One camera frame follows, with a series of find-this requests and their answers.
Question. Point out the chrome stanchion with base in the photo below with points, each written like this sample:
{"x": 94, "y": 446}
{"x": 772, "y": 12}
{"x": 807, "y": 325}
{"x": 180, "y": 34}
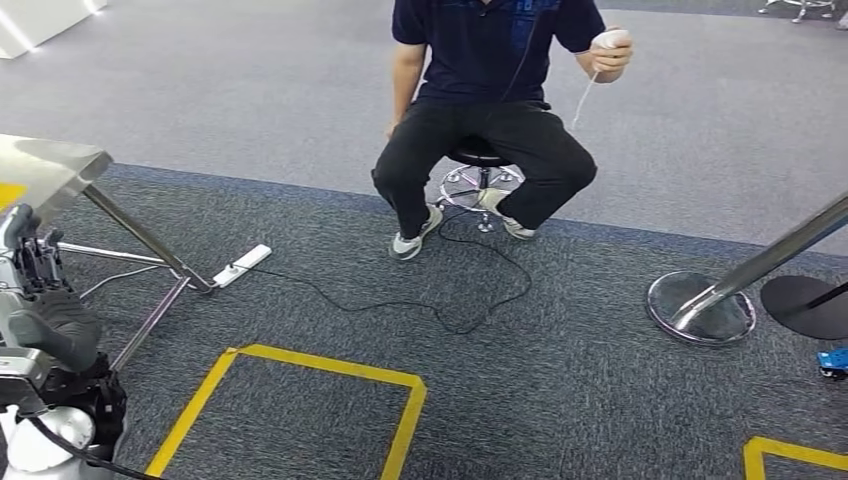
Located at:
{"x": 762, "y": 265}

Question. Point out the black stool with chrome base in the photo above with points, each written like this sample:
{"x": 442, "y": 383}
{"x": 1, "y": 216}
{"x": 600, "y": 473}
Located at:
{"x": 480, "y": 159}

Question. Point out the steel workbench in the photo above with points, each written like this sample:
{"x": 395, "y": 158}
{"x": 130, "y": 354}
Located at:
{"x": 46, "y": 166}

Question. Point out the white lit plinth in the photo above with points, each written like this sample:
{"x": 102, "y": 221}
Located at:
{"x": 40, "y": 20}

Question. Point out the yellow floor tape square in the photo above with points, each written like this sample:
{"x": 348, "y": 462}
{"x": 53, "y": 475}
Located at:
{"x": 331, "y": 368}

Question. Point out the yellow tape frames on workbench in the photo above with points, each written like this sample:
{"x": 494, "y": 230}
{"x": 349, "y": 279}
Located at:
{"x": 10, "y": 195}

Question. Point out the white power strip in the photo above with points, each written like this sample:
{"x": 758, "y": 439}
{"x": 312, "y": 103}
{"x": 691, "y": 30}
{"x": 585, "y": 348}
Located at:
{"x": 242, "y": 265}

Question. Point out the black pole with round base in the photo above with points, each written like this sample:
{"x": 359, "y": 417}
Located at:
{"x": 802, "y": 308}

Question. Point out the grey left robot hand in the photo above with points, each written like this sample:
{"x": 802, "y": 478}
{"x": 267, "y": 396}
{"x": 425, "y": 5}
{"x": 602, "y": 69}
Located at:
{"x": 60, "y": 324}

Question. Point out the seated person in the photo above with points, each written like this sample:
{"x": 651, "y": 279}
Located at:
{"x": 484, "y": 53}

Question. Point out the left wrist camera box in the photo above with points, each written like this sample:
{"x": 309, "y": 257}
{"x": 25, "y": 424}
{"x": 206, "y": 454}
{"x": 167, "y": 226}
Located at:
{"x": 20, "y": 378}

